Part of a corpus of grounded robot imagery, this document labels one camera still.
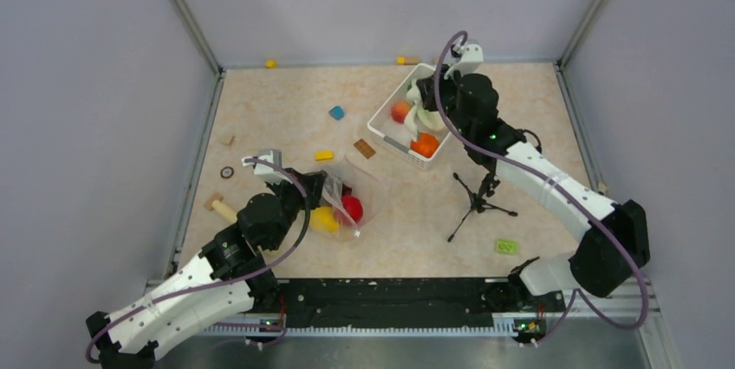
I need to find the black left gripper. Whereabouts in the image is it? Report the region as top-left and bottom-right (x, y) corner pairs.
(267, 166), (328, 250)

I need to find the yellow lemon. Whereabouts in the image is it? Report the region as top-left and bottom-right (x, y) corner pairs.
(309, 206), (341, 235)

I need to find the clear zip top bag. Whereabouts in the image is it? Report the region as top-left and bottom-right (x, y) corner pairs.
(309, 159), (387, 242)

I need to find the red apple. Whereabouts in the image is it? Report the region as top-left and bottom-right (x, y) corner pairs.
(341, 195), (364, 223)

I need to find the dark red grape bunch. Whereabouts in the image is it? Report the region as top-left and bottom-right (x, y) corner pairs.
(341, 184), (353, 196)

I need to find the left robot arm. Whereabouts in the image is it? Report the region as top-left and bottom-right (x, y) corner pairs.
(85, 167), (328, 368)

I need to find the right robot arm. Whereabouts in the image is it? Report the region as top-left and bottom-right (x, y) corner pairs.
(407, 74), (650, 310)

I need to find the yellow lego brick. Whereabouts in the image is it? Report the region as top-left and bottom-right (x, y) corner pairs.
(314, 150), (335, 162)

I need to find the brown lego brick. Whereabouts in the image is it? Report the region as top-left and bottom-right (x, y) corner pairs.
(354, 139), (376, 159)

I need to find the blue block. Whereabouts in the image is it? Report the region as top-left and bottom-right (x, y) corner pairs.
(328, 106), (345, 120)

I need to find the cream cylinder block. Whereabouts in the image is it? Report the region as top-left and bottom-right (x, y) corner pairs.
(211, 200), (237, 223)

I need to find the white perforated plastic basket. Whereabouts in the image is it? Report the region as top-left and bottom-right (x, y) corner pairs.
(367, 63), (450, 171)

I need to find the small wooden cube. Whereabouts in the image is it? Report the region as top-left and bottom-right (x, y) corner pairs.
(220, 134), (235, 146)

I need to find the wooden rectangular block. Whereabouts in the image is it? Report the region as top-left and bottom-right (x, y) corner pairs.
(204, 192), (224, 211)

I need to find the peach fruit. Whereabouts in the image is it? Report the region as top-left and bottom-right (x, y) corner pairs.
(390, 100), (413, 124)

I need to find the orange mini pumpkin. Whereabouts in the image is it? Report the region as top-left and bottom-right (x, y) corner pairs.
(410, 132), (440, 159)

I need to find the green lettuce leaf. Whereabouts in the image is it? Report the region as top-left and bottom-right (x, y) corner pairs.
(416, 107), (446, 132)

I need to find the yellow and wood peg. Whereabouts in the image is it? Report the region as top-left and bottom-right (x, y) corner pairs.
(395, 55), (421, 66)

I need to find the microphone on black tripod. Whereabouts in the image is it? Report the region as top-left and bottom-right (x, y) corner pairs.
(446, 127), (543, 243)

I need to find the light green lego brick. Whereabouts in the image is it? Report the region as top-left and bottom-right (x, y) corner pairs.
(494, 238), (518, 256)

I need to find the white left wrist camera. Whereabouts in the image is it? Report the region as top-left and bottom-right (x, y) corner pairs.
(241, 149), (285, 184)

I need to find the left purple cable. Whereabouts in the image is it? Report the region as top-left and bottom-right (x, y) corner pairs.
(86, 158), (312, 365)

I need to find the purple cable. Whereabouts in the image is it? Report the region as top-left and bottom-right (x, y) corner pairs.
(86, 158), (312, 365)
(433, 30), (651, 347)

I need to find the small black ring wheel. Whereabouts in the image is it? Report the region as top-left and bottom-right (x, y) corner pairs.
(219, 166), (234, 179)

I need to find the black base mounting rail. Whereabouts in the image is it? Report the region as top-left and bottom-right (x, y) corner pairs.
(253, 277), (566, 329)

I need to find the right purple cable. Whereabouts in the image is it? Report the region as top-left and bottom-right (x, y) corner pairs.
(433, 30), (651, 347)

